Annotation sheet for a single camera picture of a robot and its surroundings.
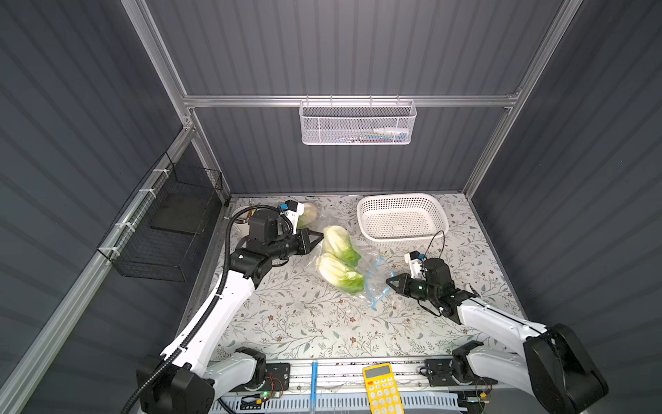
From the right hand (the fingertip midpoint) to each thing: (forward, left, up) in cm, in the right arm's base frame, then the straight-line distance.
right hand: (390, 281), depth 84 cm
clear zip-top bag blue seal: (+9, +3, -8) cm, 12 cm away
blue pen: (-29, +24, -6) cm, 38 cm away
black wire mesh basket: (+3, +69, +20) cm, 72 cm away
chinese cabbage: (+6, +18, +14) cm, 23 cm away
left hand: (+3, +21, +20) cm, 29 cm away
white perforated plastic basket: (+34, -11, -8) cm, 36 cm away
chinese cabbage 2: (-3, +17, +11) cm, 20 cm away
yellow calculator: (-30, +5, -7) cm, 31 cm away
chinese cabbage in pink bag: (+31, +29, -2) cm, 42 cm away
